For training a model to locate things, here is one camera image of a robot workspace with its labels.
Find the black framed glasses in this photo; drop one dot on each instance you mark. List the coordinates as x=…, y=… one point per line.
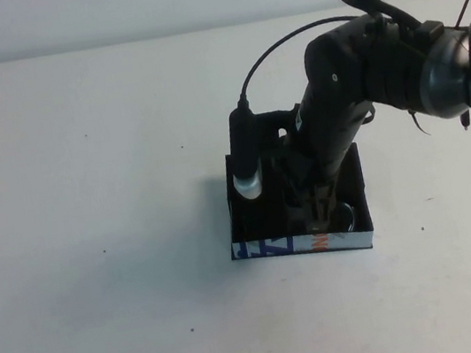
x=349, y=217

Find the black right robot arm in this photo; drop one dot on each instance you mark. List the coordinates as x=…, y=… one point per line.
x=389, y=71

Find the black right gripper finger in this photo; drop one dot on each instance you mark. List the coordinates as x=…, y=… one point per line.
x=324, y=207
x=299, y=207

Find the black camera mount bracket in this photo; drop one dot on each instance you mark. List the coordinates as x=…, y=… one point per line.
x=268, y=125

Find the black glasses case printed front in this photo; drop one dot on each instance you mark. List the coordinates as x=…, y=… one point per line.
x=269, y=249

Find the black cylindrical wrist camera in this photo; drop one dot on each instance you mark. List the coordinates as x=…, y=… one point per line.
x=245, y=157

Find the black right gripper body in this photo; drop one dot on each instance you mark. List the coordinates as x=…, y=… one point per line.
x=328, y=139

